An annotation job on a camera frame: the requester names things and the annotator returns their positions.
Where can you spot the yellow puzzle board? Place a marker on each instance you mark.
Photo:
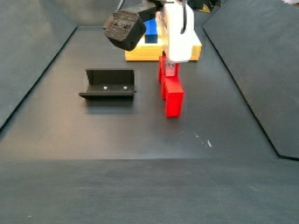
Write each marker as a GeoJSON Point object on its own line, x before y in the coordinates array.
{"type": "Point", "coordinates": [150, 52]}

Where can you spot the blue block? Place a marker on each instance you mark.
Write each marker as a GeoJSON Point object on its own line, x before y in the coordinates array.
{"type": "Point", "coordinates": [151, 32]}

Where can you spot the red cross-shaped block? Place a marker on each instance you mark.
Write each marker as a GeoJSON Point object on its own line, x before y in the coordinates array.
{"type": "Point", "coordinates": [171, 90]}

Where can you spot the black angle bracket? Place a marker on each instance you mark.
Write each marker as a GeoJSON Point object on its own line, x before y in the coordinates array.
{"type": "Point", "coordinates": [109, 83]}

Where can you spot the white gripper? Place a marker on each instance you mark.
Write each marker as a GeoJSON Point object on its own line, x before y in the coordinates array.
{"type": "Point", "coordinates": [178, 30]}

